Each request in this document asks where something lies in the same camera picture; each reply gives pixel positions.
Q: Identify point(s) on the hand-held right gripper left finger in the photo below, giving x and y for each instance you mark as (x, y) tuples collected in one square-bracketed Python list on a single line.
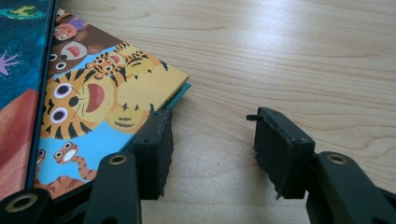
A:
[(154, 155)]

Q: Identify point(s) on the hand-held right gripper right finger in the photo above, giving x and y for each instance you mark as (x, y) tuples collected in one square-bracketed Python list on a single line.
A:
[(280, 149)]

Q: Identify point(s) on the animal faces picture book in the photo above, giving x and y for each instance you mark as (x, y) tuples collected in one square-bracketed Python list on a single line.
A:
[(93, 93)]

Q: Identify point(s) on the dark blue picture book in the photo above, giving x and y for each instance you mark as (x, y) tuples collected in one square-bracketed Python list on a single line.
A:
[(18, 46)]

